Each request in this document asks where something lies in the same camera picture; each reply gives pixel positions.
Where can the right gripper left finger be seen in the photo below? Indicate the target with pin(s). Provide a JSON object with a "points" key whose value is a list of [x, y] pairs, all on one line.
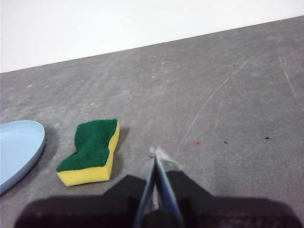
{"points": [[95, 211]]}

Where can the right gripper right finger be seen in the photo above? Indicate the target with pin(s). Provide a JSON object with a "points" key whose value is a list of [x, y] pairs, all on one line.
{"points": [[213, 211]]}

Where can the green and yellow sponge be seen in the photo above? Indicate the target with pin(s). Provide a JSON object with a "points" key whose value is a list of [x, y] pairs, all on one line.
{"points": [[92, 145]]}

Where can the blue round plate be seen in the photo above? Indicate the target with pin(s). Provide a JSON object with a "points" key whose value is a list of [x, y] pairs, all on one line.
{"points": [[16, 152]]}

